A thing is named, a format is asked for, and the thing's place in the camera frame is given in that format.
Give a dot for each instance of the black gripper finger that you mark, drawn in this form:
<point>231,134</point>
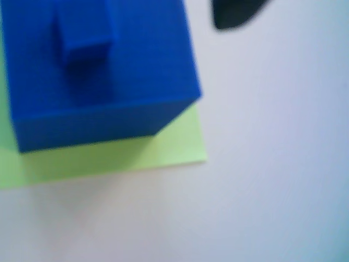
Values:
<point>234,12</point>

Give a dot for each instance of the large blue cube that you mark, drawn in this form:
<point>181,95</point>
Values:
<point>150,68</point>

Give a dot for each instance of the tiny blue cube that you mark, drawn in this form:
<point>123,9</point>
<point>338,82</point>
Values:
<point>87,27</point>

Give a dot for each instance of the green paper square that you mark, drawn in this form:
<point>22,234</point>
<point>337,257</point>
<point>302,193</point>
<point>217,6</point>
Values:
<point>109,163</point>

